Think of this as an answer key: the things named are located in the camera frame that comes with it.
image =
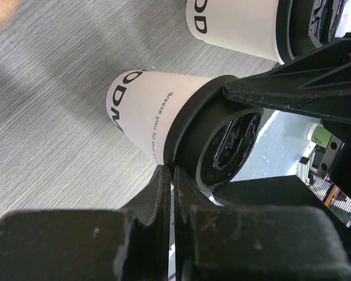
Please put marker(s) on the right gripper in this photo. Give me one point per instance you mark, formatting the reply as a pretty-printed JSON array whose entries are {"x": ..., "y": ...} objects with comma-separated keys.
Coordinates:
[{"x": 268, "y": 176}]

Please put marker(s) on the black cup lid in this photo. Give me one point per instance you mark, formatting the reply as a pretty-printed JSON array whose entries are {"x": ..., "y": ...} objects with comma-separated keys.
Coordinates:
[
  {"x": 303, "y": 26},
  {"x": 212, "y": 137}
]

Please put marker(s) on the white paper cup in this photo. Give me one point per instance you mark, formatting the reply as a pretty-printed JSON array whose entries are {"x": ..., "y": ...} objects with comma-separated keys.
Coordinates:
[
  {"x": 247, "y": 26},
  {"x": 154, "y": 109}
]

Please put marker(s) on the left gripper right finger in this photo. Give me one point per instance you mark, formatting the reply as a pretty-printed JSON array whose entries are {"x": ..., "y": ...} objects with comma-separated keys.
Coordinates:
[{"x": 196, "y": 231}]

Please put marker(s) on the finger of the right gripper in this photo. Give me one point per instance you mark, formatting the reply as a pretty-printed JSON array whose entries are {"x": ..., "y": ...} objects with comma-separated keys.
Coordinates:
[{"x": 317, "y": 84}]

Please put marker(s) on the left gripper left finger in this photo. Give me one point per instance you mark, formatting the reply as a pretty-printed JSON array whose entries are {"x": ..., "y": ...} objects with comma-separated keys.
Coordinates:
[{"x": 144, "y": 231}]

